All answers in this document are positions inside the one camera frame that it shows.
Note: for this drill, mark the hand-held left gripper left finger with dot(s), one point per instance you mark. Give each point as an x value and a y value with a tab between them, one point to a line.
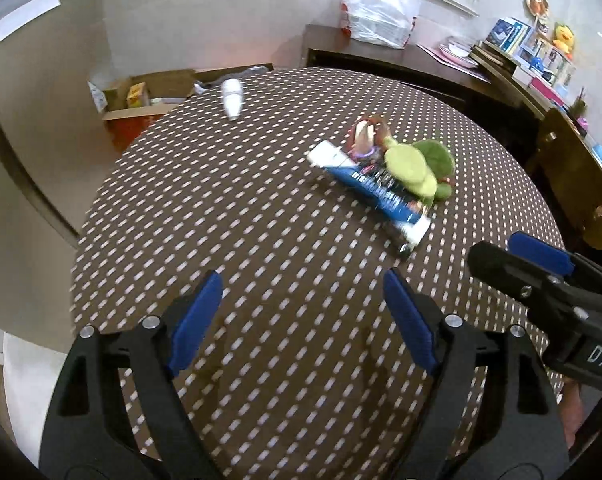
196	325

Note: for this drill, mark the small yellow carton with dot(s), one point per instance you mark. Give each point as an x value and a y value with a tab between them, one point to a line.
137	95

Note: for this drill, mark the beige tall cabinet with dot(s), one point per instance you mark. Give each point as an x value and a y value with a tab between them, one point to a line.
16	240

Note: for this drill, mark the blue and white books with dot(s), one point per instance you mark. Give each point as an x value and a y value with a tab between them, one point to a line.
506	35

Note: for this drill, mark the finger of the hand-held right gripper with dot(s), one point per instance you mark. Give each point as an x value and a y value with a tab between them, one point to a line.
501	265
538	252

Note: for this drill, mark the person's right hand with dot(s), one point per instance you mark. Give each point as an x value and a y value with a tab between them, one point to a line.
573	410

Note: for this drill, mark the brown cardboard box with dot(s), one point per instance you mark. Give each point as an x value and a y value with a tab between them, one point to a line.
241	72

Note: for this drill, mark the wooden chair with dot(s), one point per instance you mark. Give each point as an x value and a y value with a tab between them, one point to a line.
581	185

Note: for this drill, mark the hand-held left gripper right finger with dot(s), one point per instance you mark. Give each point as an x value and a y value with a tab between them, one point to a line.
411	320

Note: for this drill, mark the dark wooden sideboard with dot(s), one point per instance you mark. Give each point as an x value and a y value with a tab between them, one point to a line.
431	75

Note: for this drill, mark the green turtle plush toy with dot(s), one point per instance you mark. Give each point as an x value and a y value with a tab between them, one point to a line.
416	165

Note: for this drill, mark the white plastic bottle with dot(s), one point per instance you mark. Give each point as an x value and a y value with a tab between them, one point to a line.
232	97

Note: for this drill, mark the red cardboard box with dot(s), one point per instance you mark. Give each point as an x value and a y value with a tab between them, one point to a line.
126	125

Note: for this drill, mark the brown and red small toy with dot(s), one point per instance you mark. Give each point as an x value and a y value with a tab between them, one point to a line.
367	137

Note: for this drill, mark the white plastic shopping bag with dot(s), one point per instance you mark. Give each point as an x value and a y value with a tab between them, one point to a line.
381	15

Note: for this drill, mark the shelf of books and toys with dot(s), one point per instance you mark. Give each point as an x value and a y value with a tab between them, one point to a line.
561	85

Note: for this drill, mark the pink plates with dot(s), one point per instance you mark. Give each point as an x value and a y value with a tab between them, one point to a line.
458	52

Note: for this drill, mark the yellow duck toy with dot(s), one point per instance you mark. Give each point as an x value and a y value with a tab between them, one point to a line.
563	40

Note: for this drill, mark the round wall decoration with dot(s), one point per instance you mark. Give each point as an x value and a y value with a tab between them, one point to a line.
537	5

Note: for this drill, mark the brown dotted tablecloth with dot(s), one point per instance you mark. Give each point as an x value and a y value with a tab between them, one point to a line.
281	260

